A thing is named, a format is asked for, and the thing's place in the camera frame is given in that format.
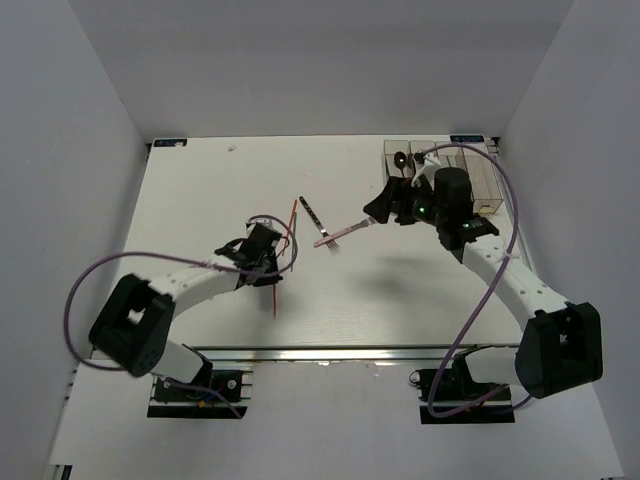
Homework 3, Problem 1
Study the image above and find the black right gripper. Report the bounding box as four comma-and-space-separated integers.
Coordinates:
361, 177, 445, 228

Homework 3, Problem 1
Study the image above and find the iridescent long-handled spoon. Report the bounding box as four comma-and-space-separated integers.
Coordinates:
385, 151, 407, 178

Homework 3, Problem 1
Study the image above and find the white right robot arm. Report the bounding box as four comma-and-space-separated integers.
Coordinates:
363, 167, 603, 399

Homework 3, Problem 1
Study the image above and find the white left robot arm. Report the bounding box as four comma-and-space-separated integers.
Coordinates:
89, 222, 281, 399

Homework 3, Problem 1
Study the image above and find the clear acrylic utensil organizer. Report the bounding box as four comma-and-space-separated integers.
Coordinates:
382, 138, 504, 215

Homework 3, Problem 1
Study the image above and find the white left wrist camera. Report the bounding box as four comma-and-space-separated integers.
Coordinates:
245, 215, 274, 232

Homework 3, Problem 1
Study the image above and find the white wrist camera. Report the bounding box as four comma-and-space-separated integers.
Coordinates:
245, 215, 274, 232
411, 151, 442, 188

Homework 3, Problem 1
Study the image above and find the pink-handled fork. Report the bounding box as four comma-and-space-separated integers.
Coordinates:
313, 217, 377, 250

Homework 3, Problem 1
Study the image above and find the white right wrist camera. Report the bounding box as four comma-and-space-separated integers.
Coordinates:
411, 151, 442, 188

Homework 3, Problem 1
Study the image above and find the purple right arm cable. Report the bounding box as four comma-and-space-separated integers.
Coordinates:
412, 142, 531, 419

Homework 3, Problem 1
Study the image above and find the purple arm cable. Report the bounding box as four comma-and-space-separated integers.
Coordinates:
63, 214, 300, 371
412, 142, 531, 419

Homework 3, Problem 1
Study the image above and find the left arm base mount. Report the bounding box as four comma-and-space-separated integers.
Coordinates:
147, 367, 254, 420

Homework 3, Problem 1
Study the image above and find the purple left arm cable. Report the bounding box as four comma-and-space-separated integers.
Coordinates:
63, 214, 300, 371

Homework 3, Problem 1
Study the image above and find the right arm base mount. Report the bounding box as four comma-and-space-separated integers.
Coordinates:
408, 368, 515, 425

